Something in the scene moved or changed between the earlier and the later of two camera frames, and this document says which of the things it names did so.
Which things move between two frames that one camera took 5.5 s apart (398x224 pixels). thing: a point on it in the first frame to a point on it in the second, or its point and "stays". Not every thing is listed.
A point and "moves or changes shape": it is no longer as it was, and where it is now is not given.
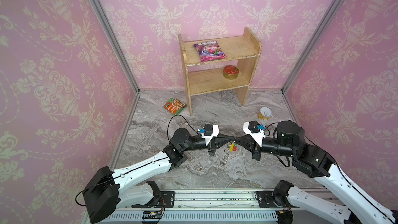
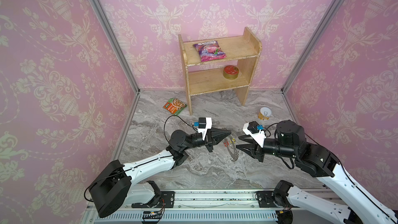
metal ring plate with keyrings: (226, 151) moves or changes shape
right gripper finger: (244, 138) stays
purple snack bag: (210, 51) stays
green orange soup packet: (174, 105) stays
